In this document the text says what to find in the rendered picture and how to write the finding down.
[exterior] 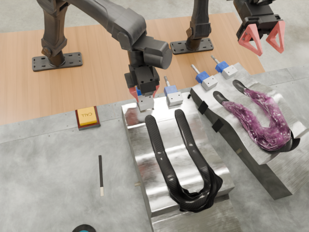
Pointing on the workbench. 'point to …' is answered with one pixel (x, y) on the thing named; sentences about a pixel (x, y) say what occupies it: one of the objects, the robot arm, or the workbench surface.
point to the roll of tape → (84, 229)
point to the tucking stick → (100, 176)
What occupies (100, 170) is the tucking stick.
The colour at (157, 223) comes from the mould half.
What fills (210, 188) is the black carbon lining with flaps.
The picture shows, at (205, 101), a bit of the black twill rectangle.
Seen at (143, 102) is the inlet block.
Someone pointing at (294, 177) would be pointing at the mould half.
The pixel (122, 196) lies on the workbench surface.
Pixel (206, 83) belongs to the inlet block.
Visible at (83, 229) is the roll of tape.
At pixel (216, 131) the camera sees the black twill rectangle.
